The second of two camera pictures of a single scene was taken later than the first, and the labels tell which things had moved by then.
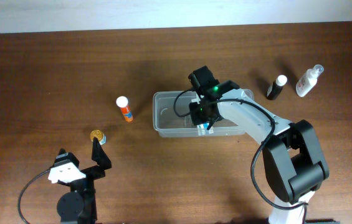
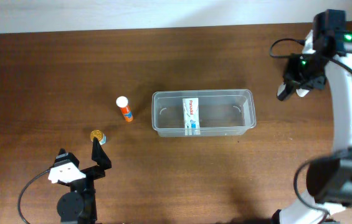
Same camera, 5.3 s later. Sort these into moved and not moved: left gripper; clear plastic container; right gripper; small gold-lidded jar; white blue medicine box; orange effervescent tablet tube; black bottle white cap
Moved: right gripper; white blue medicine box; black bottle white cap
Not moved: clear plastic container; small gold-lidded jar; orange effervescent tablet tube; left gripper
